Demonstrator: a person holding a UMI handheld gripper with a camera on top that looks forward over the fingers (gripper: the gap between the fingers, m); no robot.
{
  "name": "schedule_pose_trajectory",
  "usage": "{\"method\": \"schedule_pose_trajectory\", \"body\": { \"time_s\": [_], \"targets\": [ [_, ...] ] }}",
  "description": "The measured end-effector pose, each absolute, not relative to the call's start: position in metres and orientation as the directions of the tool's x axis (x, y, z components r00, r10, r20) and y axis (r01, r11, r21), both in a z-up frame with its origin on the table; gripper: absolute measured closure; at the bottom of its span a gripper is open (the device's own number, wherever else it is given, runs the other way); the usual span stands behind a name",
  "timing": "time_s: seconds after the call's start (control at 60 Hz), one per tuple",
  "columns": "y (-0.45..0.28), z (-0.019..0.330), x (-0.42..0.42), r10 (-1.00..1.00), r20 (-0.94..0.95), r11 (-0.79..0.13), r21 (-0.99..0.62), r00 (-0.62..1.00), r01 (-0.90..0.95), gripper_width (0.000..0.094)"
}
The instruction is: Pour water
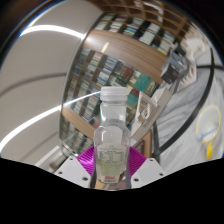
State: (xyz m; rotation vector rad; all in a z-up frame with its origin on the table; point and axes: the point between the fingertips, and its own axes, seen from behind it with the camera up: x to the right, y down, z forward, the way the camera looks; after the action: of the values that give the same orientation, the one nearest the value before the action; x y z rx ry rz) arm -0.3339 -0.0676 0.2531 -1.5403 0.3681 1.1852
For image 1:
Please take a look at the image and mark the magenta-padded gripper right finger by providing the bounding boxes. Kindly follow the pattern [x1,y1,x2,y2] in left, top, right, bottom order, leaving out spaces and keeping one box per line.
[127,146,166,190]

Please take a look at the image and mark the wooden cubby shelf unit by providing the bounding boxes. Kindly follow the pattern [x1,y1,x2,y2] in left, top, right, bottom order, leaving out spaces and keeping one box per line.
[89,0,201,36]

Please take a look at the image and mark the tall bookshelf full of books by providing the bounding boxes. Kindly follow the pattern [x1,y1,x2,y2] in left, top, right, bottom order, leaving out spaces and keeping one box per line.
[59,13,181,158]

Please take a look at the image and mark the straight ceiling light strip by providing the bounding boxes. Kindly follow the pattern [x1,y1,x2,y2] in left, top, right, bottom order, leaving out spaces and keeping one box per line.
[19,24,85,40]

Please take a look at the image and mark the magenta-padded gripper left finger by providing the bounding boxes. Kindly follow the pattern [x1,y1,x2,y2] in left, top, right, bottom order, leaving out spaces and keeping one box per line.
[54,146,97,190]

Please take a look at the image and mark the clear plastic drink bottle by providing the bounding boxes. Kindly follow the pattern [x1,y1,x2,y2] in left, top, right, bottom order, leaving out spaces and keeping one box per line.
[93,85,132,190]

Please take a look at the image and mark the curved ceiling light strip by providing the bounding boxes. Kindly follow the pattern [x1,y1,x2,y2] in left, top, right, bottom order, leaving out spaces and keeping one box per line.
[0,93,101,152]

